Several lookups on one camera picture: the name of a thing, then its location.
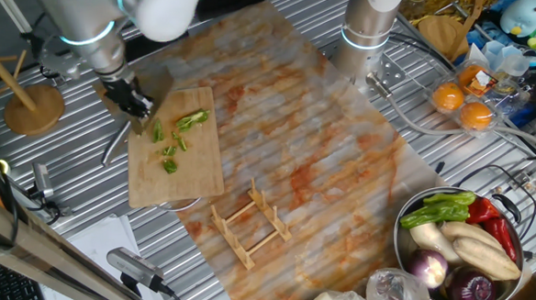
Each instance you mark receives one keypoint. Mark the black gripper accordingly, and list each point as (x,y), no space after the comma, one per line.
(120,93)

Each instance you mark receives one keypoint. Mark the steel kitchen knife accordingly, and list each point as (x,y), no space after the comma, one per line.
(154,91)

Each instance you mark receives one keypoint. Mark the green chili pepper piece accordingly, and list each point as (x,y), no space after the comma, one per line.
(157,130)
(175,135)
(169,150)
(183,144)
(170,166)

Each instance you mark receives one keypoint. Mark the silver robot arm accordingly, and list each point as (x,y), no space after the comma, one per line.
(87,31)

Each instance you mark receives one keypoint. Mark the bamboo cutting board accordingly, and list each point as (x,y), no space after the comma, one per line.
(195,172)

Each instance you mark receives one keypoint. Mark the wooden mug tree stand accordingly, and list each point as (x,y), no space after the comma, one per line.
(34,109)

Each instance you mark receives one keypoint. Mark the white paper sheet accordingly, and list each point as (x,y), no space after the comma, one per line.
(93,242)

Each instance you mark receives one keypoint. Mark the wooden dish rack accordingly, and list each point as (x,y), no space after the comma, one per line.
(236,243)

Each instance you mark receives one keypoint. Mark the stainless steel pot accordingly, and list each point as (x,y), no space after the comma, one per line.
(404,244)

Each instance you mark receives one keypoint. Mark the small black clip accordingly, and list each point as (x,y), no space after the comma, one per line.
(439,167)

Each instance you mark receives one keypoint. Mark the wooden stand with round base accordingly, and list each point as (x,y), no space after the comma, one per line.
(441,33)

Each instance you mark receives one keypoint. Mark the clear plastic bag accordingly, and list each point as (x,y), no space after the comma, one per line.
(395,290)

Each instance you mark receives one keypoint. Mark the long green pepper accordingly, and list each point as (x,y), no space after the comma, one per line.
(434,215)

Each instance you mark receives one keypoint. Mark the white radish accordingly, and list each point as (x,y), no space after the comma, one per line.
(431,240)

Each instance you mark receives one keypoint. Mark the short green pepper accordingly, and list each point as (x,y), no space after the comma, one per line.
(450,198)

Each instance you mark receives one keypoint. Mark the pale purple onion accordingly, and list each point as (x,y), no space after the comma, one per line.
(427,268)

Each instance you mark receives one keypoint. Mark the orange fruit with label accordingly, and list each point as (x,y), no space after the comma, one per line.
(468,75)

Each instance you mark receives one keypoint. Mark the beige sweet potato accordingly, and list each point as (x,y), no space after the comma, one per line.
(470,232)
(485,260)

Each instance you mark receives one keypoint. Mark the wide red pepper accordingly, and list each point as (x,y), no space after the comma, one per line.
(481,210)

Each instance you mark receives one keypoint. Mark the clear plastic fruit container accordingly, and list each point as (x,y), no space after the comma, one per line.
(499,94)

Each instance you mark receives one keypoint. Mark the clear plastic cup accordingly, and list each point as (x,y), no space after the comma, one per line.
(504,57)

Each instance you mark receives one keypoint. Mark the dark red onion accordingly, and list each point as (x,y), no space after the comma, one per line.
(470,288)

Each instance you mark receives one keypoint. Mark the long red pepper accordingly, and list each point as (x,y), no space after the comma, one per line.
(502,236)

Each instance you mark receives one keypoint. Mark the blue plush toy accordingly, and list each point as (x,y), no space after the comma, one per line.
(520,17)

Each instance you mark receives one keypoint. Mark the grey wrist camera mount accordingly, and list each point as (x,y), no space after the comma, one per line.
(58,57)

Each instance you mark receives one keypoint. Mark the small grey mounted camera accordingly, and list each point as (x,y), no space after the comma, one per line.
(43,179)

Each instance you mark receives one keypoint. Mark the aluminium frame beam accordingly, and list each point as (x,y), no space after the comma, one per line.
(48,251)

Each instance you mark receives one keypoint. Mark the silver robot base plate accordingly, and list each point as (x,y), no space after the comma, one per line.
(390,72)

